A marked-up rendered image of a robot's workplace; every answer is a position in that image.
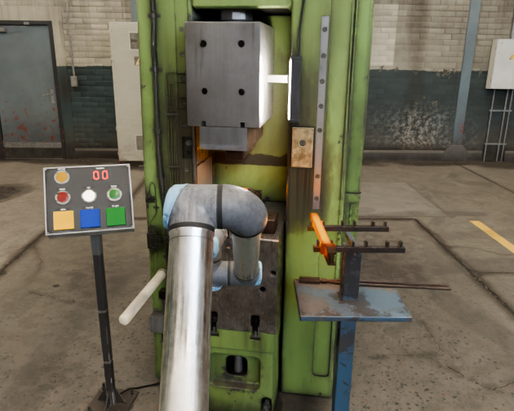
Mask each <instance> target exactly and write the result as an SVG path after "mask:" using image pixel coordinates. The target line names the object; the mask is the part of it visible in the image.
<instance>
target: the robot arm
mask: <svg viewBox="0 0 514 411"><path fill-rule="evenodd" d="M267 221H268V212H267V209H266V207H265V205H264V203H263V202H262V201H261V200H260V199H259V198H258V197H257V196H256V195H255V194H254V193H253V192H250V191H248V190H246V189H244V188H241V187H238V186H235V185H230V184H190V183H186V184H176V185H173V186H172V187H171V188H170V189H169V190H168V192H167V194H166V199H165V203H164V208H163V226H164V228H166V229H168V230H169V236H170V240H169V253H168V266H167V279H166V304H165V317H164V330H163V343H162V367H161V381H160V394H159V406H158V411H209V385H210V330H211V303H212V291H217V290H219V289H221V288H222V286H223V285H252V286H255V285H260V284H261V280H262V263H261V262H260V261H259V246H260V234H261V232H262V231H263V230H264V229H265V227H266V225H267ZM230 233H231V234H230ZM231 235H232V240H233V261H221V246H222V244H223V243H224V241H225V239H226V238H228V239H229V238H230V236H231Z"/></svg>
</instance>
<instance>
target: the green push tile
mask: <svg viewBox="0 0 514 411"><path fill-rule="evenodd" d="M106 219H107V227H110V226H121V225H126V212H125V207H115V208H106Z"/></svg>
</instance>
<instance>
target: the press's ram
mask: <svg viewBox="0 0 514 411"><path fill-rule="evenodd" d="M184 40H185V64H186V90H187V115H188V126H204V125H206V126H218V127H242V126H244V125H245V128H260V127H261V126H262V125H263V124H264V123H265V122H267V121H268V120H269V119H270V118H271V117H273V91H274V82H288V75H274V51H275V28H273V27H271V26H269V25H266V24H264V23H262V22H260V21H185V22H184Z"/></svg>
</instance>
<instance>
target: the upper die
mask: <svg viewBox="0 0 514 411"><path fill-rule="evenodd" d="M199 135H200V149H209V150H228V151H248V150H249V149H250V148H251V147H252V146H253V145H254V144H255V143H256V142H257V141H258V140H259V139H260V138H261V137H262V136H263V126H261V127H260V128H245V125H244V126H242V127H218V126H206V125H204V126H199Z"/></svg>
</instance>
